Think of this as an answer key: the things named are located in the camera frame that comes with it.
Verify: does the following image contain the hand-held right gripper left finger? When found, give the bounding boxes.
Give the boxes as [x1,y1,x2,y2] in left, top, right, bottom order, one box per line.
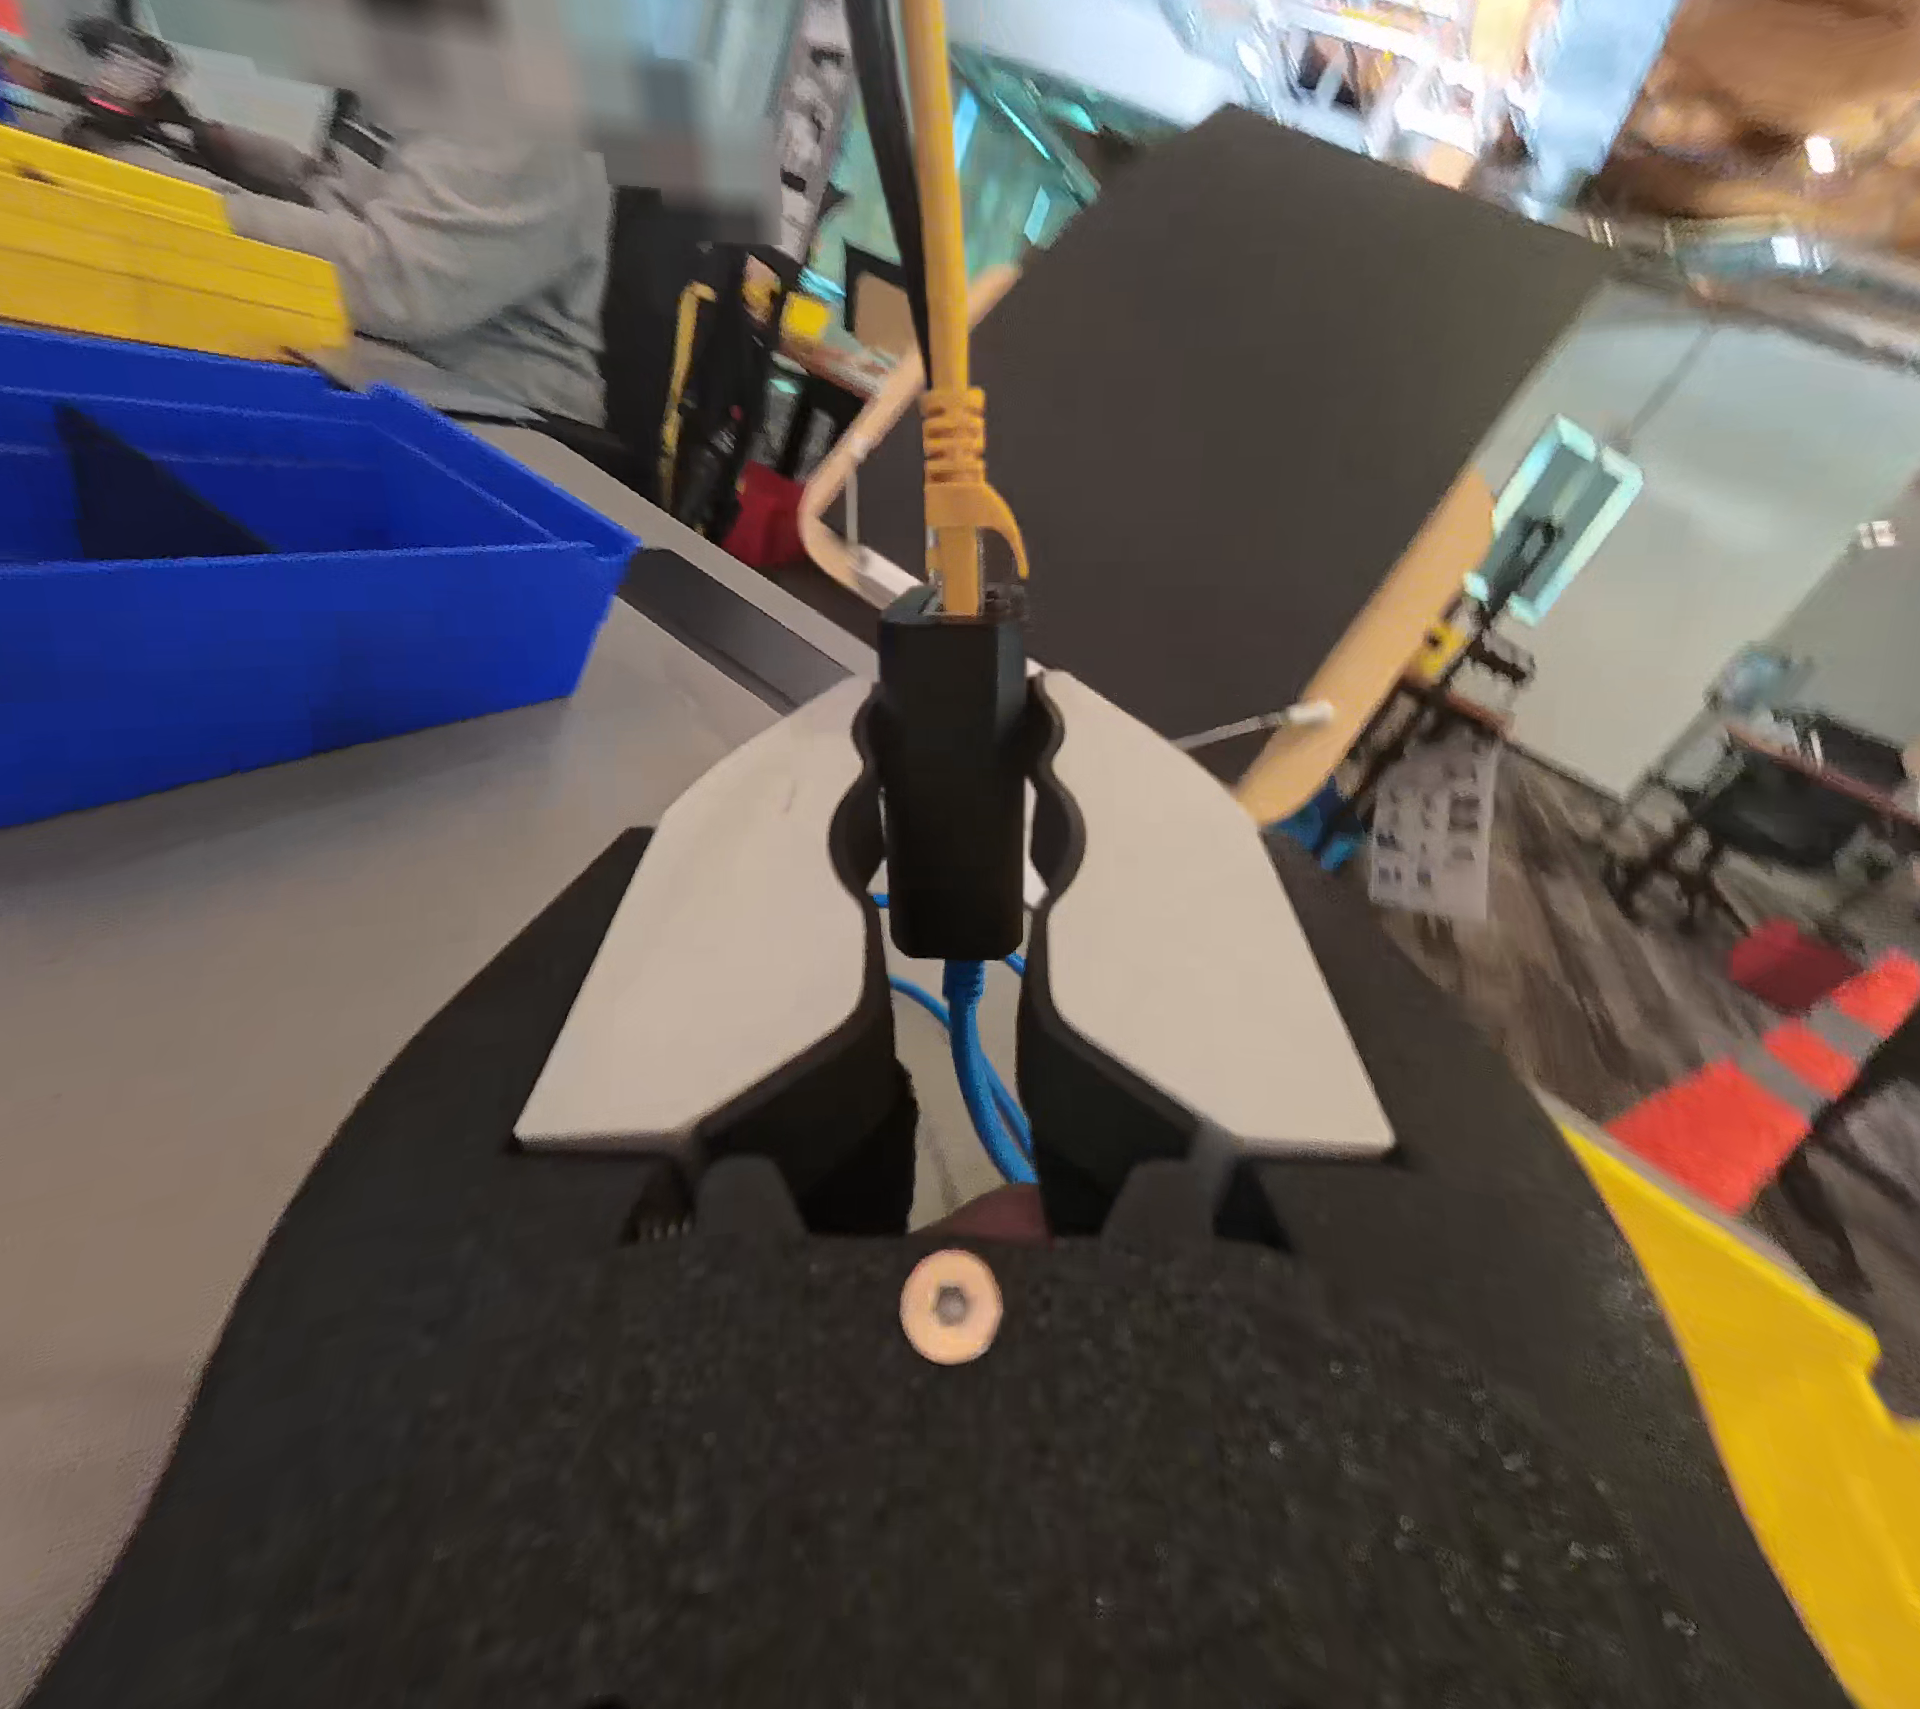
[511,685,917,1237]

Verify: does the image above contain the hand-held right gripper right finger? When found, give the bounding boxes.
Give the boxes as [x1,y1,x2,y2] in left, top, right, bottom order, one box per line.
[1015,671,1398,1237]

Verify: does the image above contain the blue ethernet cable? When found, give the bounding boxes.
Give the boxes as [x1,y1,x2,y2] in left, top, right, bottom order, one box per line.
[875,890,1039,1186]

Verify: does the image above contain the black ethernet adapter box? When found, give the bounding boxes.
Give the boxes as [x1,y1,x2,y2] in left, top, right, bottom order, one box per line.
[875,583,1033,961]

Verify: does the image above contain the blue plastic storage bin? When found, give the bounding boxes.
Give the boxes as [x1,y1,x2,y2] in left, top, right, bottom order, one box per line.
[0,319,639,832]

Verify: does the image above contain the orange ethernet cable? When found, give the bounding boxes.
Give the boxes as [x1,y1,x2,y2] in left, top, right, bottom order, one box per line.
[870,0,1033,618]

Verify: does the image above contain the black ethernet cable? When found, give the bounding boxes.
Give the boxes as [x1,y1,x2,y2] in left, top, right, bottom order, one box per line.
[815,0,939,382]

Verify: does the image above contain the white printed paper sheet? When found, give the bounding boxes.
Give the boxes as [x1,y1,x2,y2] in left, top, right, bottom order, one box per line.
[1368,740,1502,923]

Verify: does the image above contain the orange traffic cone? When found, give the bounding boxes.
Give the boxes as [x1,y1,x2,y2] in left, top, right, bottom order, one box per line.
[1604,951,1920,1217]

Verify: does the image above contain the wooden table black legs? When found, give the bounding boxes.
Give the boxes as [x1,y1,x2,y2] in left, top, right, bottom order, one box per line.
[1604,689,1920,939]

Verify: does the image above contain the black bin divider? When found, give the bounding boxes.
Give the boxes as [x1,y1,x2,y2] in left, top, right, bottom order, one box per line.
[56,400,280,562]

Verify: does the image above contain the dark grey desk cable hatch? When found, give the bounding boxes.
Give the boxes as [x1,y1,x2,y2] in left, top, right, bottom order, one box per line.
[614,546,857,713]

